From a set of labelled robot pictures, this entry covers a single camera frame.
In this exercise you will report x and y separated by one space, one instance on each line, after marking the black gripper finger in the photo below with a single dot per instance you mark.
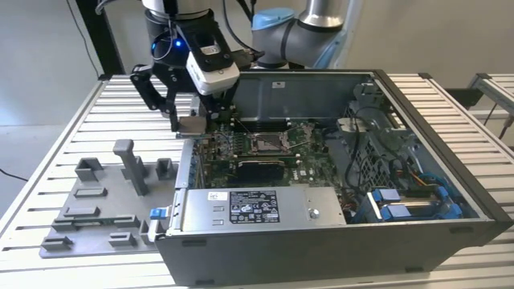
145 87
212 105

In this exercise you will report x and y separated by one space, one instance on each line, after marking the silver square CPU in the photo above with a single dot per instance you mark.
191 126

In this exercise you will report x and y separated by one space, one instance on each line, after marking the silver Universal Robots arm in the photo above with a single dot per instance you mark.
280 39

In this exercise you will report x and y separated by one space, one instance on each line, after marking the black RAM slot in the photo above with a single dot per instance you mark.
260 121
264 156

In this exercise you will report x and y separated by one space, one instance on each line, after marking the CPU socket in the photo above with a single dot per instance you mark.
267 144

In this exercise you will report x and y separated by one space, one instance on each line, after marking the thin metal locking lever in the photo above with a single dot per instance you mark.
299 144
243 125

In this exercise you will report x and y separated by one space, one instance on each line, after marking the black graphics card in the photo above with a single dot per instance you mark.
259 171

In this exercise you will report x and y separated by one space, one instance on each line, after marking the green motherboard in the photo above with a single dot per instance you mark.
316 162

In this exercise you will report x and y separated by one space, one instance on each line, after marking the silver power supply unit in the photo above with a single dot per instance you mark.
200 216

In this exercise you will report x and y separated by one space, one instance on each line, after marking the blue disk carrier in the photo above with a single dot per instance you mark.
156 213

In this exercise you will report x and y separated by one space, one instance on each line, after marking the grey parts rack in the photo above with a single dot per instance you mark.
116 207

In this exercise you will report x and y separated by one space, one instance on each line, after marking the grey plastic drive cage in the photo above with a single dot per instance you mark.
360 162

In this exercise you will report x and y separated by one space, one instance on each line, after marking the blue carrier disk in bay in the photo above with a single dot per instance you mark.
384 194
395 212

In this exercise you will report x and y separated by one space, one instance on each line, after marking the black open PC case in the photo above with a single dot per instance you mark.
280 256

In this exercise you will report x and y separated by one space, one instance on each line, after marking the metal slat side table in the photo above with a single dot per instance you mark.
494 87

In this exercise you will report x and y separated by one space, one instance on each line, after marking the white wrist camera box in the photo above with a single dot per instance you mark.
216 79

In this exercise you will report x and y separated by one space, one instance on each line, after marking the black frame post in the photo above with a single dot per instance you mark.
100 36

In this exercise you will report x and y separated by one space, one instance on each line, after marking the white post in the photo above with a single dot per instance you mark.
351 45

